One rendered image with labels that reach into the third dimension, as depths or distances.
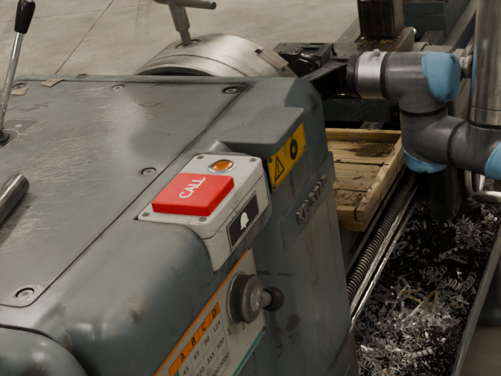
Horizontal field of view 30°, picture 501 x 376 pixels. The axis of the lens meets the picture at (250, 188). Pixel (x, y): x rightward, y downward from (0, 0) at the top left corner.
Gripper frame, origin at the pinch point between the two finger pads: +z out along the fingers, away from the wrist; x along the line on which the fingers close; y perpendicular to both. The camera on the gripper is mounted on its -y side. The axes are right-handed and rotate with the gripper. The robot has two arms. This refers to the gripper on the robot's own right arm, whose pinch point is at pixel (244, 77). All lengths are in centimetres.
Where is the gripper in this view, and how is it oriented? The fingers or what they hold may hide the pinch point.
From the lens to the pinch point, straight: 158.5
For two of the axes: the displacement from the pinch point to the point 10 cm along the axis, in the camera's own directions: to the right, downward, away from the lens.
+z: -9.0, -0.7, 4.3
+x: -1.5, -8.7, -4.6
